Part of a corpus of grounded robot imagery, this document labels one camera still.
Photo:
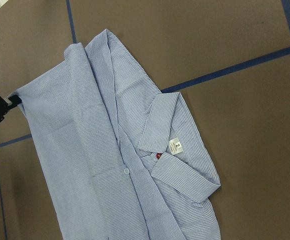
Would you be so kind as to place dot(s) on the blue striped button shirt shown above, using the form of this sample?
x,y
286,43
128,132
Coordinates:
x,y
122,160

